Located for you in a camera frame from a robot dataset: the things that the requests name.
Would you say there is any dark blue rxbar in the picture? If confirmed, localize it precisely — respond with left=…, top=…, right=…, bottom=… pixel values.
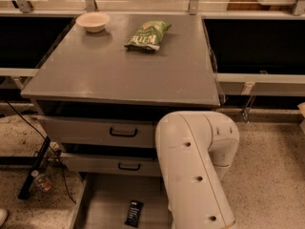
left=125, top=200, right=144, bottom=228

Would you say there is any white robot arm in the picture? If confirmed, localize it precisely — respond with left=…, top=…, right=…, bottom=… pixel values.
left=155, top=112, right=239, bottom=229

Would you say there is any grey drawer cabinet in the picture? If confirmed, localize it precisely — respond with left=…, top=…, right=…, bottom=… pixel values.
left=20, top=12, right=221, bottom=189

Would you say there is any middle grey drawer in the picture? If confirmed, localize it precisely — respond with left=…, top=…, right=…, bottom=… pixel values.
left=61, top=153, right=161, bottom=177

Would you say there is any top grey drawer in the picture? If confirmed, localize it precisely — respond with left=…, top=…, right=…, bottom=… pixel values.
left=38, top=115, right=154, bottom=148

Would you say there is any open bottom grey drawer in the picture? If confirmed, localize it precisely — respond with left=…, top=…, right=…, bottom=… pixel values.
left=70, top=174, right=173, bottom=229

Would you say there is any green kettle chips bag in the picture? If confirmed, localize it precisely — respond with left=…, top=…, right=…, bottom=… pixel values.
left=125, top=20, right=172, bottom=52

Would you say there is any white paper bowl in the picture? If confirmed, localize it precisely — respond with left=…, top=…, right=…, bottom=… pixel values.
left=76, top=11, right=110, bottom=32

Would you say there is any small clear bottle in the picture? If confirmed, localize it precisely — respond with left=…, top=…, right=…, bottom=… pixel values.
left=30, top=170, right=51, bottom=192

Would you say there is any black metal leg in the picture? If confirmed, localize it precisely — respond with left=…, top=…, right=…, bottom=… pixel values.
left=18, top=137, right=51, bottom=200

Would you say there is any white shoe tip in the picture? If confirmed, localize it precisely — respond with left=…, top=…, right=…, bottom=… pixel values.
left=0, top=208, right=8, bottom=227

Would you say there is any metal bracket under shelf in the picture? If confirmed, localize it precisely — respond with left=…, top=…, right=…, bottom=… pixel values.
left=241, top=95, right=255, bottom=123

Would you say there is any black cable on floor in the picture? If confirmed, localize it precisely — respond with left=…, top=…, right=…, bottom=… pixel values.
left=5, top=99, right=77, bottom=204

